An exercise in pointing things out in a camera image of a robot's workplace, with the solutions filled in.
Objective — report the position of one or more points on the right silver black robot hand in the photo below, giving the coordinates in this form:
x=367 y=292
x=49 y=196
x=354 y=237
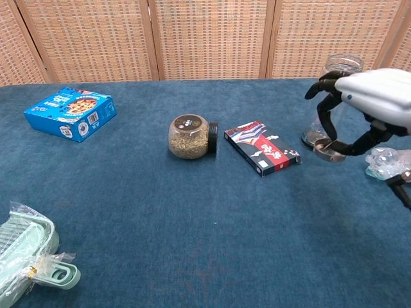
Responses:
x=379 y=93

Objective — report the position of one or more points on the small metal strainer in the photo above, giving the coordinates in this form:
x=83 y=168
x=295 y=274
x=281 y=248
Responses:
x=324 y=153

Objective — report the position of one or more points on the clear glass jar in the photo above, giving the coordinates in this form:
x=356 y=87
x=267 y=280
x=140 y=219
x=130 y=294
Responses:
x=311 y=136

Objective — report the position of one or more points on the woven rattan screen panel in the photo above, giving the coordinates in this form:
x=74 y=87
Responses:
x=90 y=38
x=403 y=48
x=208 y=38
x=13 y=48
x=305 y=38

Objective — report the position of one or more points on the crumpled clear plastic item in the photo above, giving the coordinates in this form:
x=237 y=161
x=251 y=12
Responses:
x=382 y=165

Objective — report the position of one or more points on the black red card box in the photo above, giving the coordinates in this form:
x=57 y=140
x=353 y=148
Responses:
x=263 y=147

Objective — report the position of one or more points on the tea jar with black lid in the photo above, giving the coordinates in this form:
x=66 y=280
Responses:
x=189 y=141

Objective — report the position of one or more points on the blue carpet table cover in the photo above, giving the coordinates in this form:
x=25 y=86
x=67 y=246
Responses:
x=160 y=224

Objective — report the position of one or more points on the blue cookie box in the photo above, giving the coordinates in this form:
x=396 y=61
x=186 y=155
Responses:
x=74 y=109

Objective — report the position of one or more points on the green dustpan in plastic wrap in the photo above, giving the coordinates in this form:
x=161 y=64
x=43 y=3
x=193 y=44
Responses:
x=19 y=250

